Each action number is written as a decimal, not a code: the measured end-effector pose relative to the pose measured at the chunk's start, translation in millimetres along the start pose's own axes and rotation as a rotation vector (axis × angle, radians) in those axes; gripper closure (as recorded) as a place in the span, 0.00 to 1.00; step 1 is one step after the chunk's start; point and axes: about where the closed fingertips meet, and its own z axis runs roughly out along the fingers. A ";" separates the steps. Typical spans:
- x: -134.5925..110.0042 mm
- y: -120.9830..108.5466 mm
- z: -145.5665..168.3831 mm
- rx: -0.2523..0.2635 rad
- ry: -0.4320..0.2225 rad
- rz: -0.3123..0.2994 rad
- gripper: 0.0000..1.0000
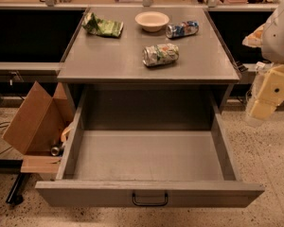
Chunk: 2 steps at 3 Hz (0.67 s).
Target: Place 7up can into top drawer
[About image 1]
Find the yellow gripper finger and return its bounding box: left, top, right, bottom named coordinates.
left=245, top=64, right=284, bottom=121
left=242, top=25, right=264, bottom=48

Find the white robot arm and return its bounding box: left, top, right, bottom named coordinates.
left=242, top=0, right=284, bottom=126

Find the blue pepsi can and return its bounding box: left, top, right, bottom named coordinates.
left=166, top=21, right=199, bottom=39

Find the grey cabinet with top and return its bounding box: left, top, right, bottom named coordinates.
left=57, top=5, right=241, bottom=114

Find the open grey top drawer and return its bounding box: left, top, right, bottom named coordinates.
left=36, top=86, right=264, bottom=207

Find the silver can in box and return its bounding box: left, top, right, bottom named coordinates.
left=51, top=145, right=64, bottom=156

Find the white bowl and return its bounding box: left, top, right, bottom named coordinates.
left=135, top=11, right=169, bottom=32

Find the green chip bag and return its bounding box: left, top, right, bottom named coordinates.
left=81, top=12, right=124, bottom=38

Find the brown cardboard box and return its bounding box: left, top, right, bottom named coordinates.
left=3, top=81, right=75, bottom=175

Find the black metal stand base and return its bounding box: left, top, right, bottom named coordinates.
left=0, top=158, right=31, bottom=206

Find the black drawer handle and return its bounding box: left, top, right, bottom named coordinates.
left=132, top=193, right=169, bottom=207

